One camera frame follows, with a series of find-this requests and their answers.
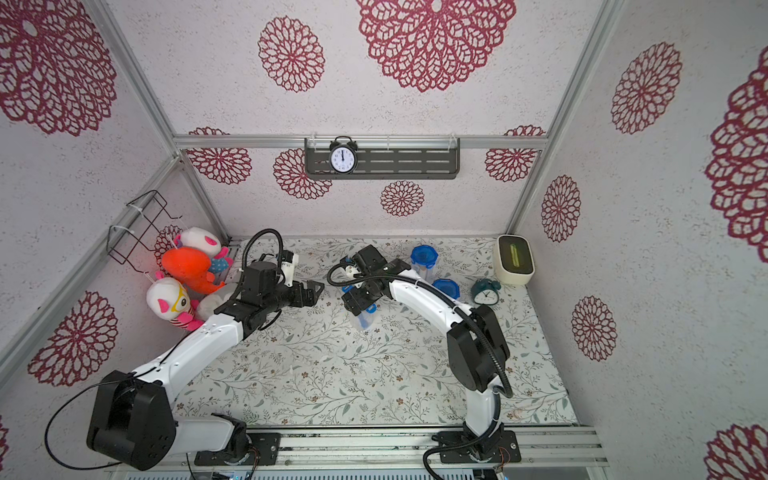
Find clear plastic container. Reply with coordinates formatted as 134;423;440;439
413;262;437;284
353;305;379;331

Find blue lid front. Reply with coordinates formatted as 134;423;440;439
432;279;461;300

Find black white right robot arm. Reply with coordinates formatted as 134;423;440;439
326;245;513;479

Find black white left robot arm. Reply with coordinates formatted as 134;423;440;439
86;228;325;471

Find red orange plush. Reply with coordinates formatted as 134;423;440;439
161;247;225;295

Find white pink plush top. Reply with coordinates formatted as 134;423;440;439
173;227;229;259

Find white plush yellow glasses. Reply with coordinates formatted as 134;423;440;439
145;272;204;331

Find teal small object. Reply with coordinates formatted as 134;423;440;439
470;278;501;306

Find black alarm clock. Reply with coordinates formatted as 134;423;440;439
329;135;358;174

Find cream box green window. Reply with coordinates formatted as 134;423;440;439
493;234;535;286

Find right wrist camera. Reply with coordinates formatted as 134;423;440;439
341;257;362;281

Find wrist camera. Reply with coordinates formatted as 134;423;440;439
280;250;299;287
341;257;362;281

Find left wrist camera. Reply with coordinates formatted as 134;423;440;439
280;250;299;287

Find grey wall shelf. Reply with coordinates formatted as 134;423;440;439
304;136;461;180

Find black wire basket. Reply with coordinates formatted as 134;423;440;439
104;189;183;275

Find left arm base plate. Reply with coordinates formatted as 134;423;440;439
192;432;282;467

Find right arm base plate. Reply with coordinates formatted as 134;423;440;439
432;427;522;464

